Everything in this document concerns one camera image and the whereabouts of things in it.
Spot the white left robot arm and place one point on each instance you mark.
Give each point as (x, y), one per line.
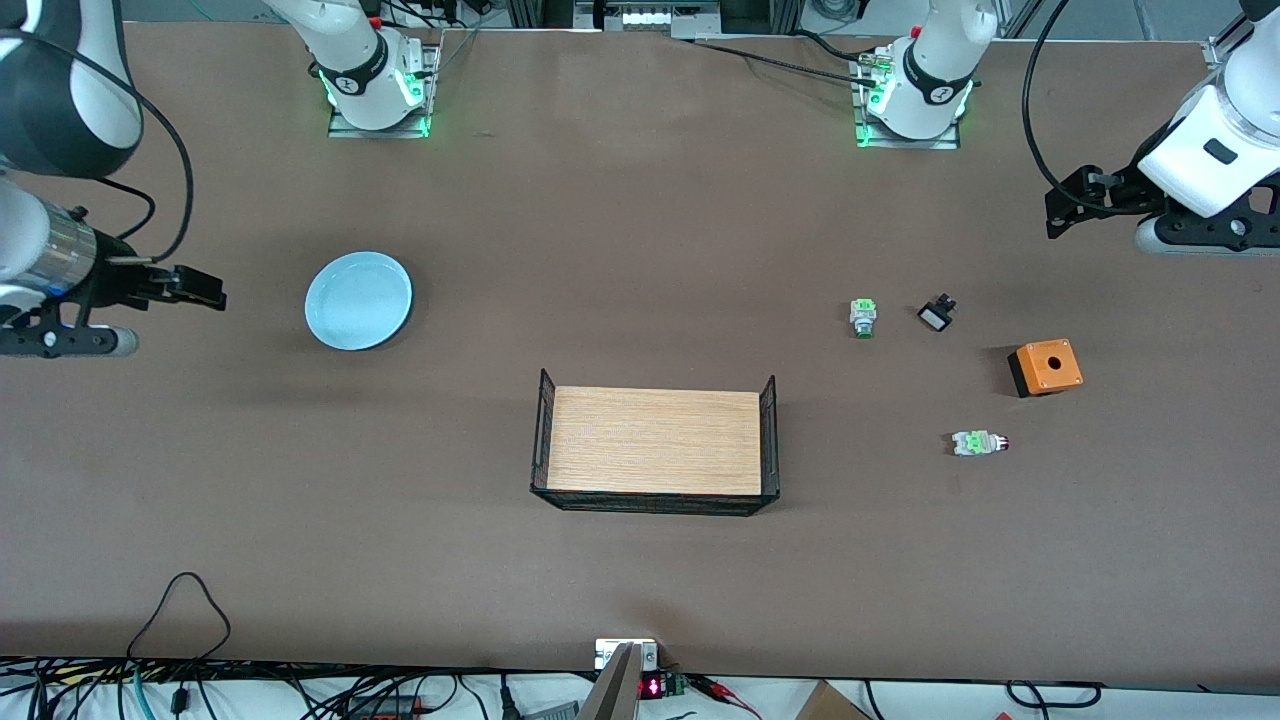
(935, 75)

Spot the red black clip leads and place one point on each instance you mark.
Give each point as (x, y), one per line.
(725, 692)

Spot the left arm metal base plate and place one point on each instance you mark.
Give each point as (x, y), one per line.
(910, 143)

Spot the green push button switch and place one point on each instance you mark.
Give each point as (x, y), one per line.
(862, 316)

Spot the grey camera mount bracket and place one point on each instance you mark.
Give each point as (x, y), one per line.
(625, 670)

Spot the orange button enclosure box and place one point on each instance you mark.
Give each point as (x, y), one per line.
(1048, 366)

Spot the aluminium frame with light strip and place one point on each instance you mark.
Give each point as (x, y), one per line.
(660, 15)

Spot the red LED display module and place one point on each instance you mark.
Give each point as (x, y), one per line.
(652, 687)

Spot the brown cardboard piece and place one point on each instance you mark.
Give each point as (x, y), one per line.
(830, 705)

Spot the green white switch component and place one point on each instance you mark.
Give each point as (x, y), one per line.
(975, 442)

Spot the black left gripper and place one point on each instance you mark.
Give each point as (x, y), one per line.
(1118, 192)

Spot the black rectangular switch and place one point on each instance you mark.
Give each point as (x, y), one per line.
(936, 317)

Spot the light blue round plate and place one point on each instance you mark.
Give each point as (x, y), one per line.
(358, 300)

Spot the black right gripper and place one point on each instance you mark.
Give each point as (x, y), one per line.
(113, 280)

